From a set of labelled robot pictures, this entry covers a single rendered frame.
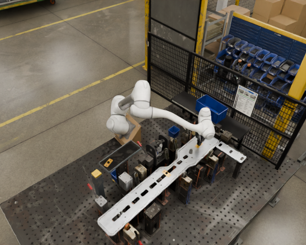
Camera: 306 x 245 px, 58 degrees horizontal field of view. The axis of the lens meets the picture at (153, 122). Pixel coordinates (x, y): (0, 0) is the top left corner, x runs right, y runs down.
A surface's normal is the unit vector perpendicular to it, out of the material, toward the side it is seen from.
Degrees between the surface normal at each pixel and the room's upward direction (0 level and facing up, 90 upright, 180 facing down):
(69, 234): 0
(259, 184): 0
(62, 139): 0
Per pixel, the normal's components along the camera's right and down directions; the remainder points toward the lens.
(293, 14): -0.80, 0.41
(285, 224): 0.02, -0.73
